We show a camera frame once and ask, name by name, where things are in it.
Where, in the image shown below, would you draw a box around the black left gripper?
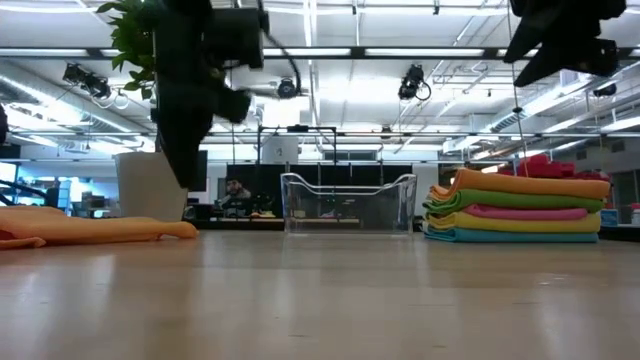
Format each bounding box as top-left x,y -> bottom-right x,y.
153,0 -> 254,191

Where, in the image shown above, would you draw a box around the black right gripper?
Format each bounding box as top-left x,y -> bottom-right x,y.
502,0 -> 628,89

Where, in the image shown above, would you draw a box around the orange microfiber towel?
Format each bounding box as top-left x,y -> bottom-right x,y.
0,230 -> 47,251
0,204 -> 200,246
428,168 -> 612,202

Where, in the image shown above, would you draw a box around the green microfiber towel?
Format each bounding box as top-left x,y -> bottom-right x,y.
423,188 -> 605,217

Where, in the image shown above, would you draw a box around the pink microfiber towel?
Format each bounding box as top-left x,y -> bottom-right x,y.
462,203 -> 590,222

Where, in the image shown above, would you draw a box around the yellow microfiber towel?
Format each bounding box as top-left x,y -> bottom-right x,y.
427,211 -> 603,234

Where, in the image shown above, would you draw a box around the black monitor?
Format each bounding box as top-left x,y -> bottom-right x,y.
189,149 -> 209,193

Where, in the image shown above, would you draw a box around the person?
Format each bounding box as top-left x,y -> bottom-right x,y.
218,175 -> 254,212

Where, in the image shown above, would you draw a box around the red shelf items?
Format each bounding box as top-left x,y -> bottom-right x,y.
497,153 -> 611,183

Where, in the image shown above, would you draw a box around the green leafy plant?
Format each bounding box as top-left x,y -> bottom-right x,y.
96,0 -> 164,101

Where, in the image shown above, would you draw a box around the ceiling light strip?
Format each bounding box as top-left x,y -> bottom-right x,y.
262,47 -> 352,57
364,47 -> 486,57

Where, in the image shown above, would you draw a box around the clear plastic bin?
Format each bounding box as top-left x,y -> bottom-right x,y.
279,172 -> 419,235

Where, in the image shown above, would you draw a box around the thin hanging cord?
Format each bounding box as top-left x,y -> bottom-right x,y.
508,62 -> 530,177

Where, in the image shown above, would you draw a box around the black stand frame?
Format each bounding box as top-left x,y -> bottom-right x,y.
256,124 -> 338,166

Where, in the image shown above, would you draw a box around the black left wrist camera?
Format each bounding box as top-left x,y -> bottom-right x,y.
209,6 -> 270,70

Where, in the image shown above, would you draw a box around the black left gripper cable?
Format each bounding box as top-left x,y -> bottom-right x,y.
263,30 -> 304,97

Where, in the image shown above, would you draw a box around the black partition wall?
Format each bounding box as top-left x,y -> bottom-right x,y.
226,163 -> 414,204

